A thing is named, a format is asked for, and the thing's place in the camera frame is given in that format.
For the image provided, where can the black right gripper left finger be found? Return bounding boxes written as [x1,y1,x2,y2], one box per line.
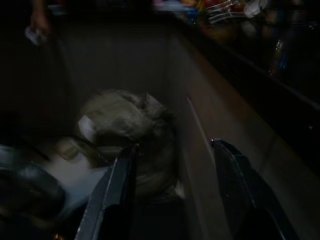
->
[74,143,140,240]

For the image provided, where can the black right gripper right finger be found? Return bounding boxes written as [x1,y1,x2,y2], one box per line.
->
[211,139,301,240]

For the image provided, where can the white paper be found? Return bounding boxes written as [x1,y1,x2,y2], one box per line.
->
[24,24,48,47]

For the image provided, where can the olive green cloth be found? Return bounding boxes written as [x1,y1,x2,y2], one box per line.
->
[77,89,187,201]

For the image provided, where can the wire dish rack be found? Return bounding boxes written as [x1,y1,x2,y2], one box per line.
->
[203,0,251,25]

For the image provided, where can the brown wooden drawer front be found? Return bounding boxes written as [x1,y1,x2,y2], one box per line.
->
[172,32,320,240]

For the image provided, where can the person's bare hand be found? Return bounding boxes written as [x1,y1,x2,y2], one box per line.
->
[29,9,52,36]

